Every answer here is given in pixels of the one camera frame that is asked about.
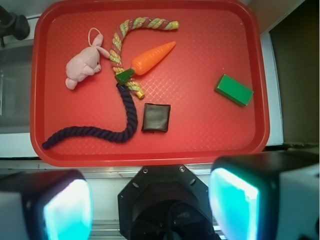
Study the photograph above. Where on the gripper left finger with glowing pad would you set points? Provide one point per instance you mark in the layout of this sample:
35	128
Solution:
45	205

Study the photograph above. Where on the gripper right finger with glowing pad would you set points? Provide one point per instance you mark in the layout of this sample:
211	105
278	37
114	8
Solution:
273	195

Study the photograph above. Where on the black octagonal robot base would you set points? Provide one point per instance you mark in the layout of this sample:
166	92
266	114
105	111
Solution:
166	203

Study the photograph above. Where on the green rectangular block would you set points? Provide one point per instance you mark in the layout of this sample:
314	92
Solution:
234	90

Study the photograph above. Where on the red plastic tray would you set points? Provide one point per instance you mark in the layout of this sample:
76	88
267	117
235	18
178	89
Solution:
214	38

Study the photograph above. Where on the black square pouch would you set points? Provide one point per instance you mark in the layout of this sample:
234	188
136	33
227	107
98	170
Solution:
156	118

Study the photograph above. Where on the pink plush bunny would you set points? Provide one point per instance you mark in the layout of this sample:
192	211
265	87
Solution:
86	62

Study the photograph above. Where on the orange toy carrot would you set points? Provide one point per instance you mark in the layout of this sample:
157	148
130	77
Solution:
144	62

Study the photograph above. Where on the black clamp knob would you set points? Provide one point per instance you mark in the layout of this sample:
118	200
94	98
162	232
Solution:
14	25

